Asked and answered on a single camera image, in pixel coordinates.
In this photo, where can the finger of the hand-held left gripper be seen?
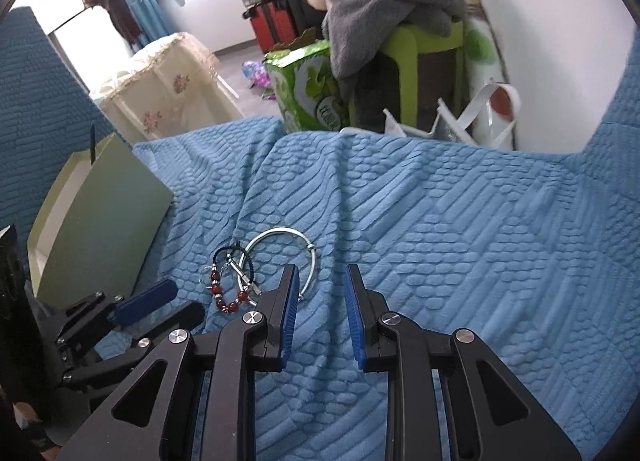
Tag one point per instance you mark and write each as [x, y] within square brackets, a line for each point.
[145, 298]
[175, 318]

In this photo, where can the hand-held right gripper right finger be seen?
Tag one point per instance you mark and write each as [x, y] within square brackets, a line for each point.
[355, 321]

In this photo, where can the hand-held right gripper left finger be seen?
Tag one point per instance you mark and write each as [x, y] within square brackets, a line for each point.
[290, 321]

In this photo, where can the silver bangle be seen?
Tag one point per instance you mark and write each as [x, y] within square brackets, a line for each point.
[311, 247]

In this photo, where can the green cardboard box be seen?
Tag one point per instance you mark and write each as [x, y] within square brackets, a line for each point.
[110, 221]

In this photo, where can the blue textured sofa cover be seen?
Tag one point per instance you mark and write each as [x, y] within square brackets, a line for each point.
[425, 241]

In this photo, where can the lace covered table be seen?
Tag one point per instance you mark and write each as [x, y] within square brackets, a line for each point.
[165, 91]

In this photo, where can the white tote bag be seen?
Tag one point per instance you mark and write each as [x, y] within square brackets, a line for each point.
[450, 126]

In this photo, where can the green printed carton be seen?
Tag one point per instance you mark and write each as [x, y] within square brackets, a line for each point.
[310, 91]

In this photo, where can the colourful cloth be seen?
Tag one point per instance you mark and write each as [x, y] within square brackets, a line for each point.
[255, 73]

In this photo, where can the green plastic stool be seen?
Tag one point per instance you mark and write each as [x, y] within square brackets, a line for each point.
[405, 51]

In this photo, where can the white cabinet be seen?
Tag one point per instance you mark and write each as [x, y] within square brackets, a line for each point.
[70, 33]

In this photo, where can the blue curtain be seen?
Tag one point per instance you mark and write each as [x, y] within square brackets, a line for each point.
[145, 11]

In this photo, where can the red suitcase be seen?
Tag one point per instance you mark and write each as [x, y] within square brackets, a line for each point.
[272, 23]

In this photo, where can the floral rolled mat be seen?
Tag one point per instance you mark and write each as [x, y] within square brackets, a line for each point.
[480, 41]

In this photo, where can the black suitcase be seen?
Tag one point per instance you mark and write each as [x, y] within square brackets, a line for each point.
[300, 6]

